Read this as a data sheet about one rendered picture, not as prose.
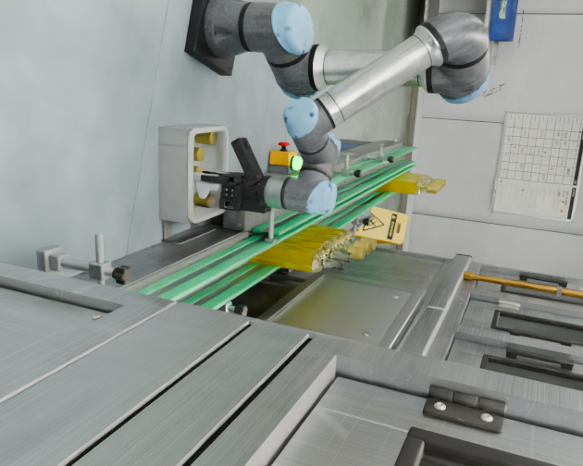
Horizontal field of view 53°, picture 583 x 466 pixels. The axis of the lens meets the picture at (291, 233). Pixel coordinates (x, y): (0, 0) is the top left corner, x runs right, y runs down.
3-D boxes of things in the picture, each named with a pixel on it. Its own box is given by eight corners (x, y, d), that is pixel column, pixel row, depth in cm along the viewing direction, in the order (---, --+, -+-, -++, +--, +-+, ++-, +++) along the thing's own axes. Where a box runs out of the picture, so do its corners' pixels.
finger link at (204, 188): (181, 197, 140) (217, 201, 138) (181, 172, 138) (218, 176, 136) (187, 195, 143) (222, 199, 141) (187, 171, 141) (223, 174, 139)
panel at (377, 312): (137, 423, 104) (314, 482, 92) (136, 409, 103) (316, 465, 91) (317, 278, 184) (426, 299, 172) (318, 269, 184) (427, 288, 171)
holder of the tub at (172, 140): (159, 241, 142) (186, 246, 139) (157, 127, 135) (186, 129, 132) (197, 226, 157) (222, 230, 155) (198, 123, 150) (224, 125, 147)
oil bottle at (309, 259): (247, 262, 159) (321, 275, 151) (248, 241, 158) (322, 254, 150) (256, 256, 164) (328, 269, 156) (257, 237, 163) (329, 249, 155)
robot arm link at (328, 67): (270, 28, 150) (492, 23, 129) (288, 68, 163) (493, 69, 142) (256, 64, 146) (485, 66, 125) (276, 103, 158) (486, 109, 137)
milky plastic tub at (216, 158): (160, 220, 141) (191, 226, 137) (159, 126, 135) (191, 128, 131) (199, 207, 156) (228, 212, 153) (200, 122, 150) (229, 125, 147)
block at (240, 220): (220, 228, 156) (244, 232, 154) (221, 194, 154) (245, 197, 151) (228, 226, 159) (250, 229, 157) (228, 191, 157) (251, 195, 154)
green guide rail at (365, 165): (253, 204, 156) (279, 208, 153) (253, 201, 156) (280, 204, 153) (403, 147, 312) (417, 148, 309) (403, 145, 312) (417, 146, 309)
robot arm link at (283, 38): (254, -10, 140) (305, -11, 135) (273, 31, 152) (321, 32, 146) (237, 27, 136) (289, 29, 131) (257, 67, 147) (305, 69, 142)
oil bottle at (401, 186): (374, 190, 272) (435, 197, 261) (375, 177, 270) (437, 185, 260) (378, 188, 277) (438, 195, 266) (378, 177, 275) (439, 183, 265)
